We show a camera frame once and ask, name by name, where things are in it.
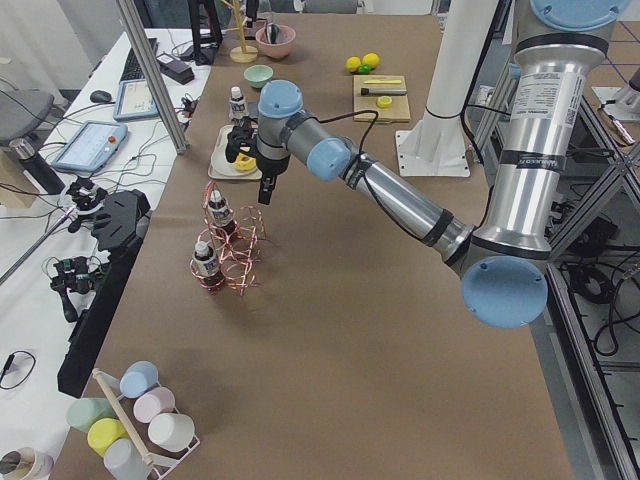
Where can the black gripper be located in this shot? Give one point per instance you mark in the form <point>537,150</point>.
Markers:
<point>270,170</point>

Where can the tea bottle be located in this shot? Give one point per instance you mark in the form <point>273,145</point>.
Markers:
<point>221,213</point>
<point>207,266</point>
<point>237,105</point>

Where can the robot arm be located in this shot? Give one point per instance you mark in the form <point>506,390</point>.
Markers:
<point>501,261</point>

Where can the cream rabbit tray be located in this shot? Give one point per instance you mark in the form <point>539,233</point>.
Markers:
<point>222,139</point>

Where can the glazed donut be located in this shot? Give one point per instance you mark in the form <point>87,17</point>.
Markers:
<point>244,163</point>

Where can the white round plate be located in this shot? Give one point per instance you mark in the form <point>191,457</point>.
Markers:
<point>220,167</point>

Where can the mint green bowl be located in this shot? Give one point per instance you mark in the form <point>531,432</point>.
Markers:
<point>257,76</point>

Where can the wooden mug tree stand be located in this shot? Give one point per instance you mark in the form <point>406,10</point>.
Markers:
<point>235,44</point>

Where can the steel muddler black tip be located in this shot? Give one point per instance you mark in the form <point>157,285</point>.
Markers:
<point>365,91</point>

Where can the pink ice bowl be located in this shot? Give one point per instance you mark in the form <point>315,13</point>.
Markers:
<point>281,48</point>

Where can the half lemon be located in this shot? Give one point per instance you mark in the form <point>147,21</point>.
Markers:
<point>384,102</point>

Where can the yellow lemon lower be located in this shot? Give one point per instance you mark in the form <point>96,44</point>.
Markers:
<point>352,64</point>

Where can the yellow lemon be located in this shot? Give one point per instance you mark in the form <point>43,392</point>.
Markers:
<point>352,64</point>
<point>371,59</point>

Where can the wooden cutting board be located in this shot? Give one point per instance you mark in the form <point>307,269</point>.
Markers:
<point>399,112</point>

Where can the yellow plastic knife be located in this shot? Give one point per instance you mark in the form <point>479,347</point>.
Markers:
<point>383,82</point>

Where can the green lime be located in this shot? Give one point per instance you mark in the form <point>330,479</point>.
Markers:
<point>364,69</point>

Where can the steel ice scoop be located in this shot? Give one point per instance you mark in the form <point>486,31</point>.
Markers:
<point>272,32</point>

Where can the teach pendant tablet far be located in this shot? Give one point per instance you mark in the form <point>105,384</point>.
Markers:
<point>134,101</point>

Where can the teach pendant tablet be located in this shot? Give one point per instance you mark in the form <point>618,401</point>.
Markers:
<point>91,147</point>
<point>134,101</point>

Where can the yellow lemon upper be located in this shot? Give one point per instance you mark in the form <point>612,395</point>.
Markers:
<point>371,59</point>

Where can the teach pendant tablet near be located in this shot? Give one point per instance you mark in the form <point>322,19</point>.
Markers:
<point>91,147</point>

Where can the light blue cup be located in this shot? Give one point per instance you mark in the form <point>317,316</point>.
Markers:
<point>140,377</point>

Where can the pink cup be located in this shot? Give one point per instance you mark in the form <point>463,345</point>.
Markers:
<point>152,403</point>

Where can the black thermos bottle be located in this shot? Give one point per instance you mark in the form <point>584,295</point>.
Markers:
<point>36,166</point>

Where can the white cup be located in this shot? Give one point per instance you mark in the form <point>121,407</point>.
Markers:
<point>171,431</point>

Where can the green cup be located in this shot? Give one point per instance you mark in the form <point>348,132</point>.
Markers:
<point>84,412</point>

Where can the yellow cup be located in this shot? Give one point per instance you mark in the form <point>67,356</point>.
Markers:
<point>103,433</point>

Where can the grey cup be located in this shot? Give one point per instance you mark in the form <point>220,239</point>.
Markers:
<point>124,462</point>

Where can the copper wire bottle rack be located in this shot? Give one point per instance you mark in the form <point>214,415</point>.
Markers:
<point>238,254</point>

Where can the aluminium camera post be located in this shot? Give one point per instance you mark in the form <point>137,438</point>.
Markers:
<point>139,43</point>

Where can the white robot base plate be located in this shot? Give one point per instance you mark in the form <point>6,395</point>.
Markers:
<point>436,144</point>

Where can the white wire cup rack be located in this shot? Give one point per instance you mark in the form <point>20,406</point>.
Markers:
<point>148,437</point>

